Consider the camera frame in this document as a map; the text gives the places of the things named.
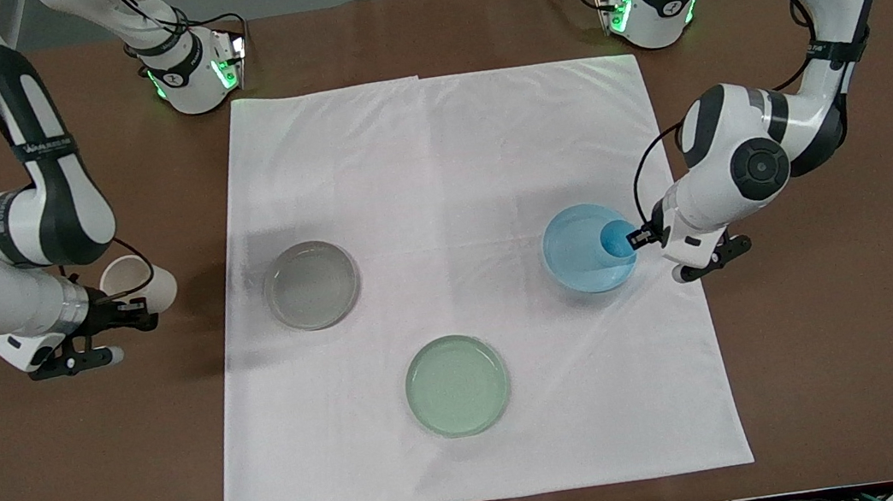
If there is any black right base cable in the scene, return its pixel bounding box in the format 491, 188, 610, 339
151, 0, 253, 56

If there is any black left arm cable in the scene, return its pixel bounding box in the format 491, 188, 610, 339
607, 0, 843, 231

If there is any blue round plate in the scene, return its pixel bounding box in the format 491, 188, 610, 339
537, 197, 644, 300

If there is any white mug with black handle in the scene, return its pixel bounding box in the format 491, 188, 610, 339
96, 250, 181, 324

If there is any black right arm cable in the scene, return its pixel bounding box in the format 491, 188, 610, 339
0, 0, 159, 326

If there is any white square cloth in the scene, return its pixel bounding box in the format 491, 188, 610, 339
167, 38, 756, 501

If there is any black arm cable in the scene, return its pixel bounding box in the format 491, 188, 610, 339
0, 0, 159, 326
607, 0, 843, 231

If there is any gray round plate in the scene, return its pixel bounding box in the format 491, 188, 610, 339
258, 235, 366, 337

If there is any blue cup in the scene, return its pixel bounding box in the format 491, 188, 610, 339
596, 217, 640, 262

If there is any green round plate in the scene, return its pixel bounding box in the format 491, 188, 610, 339
399, 328, 517, 444

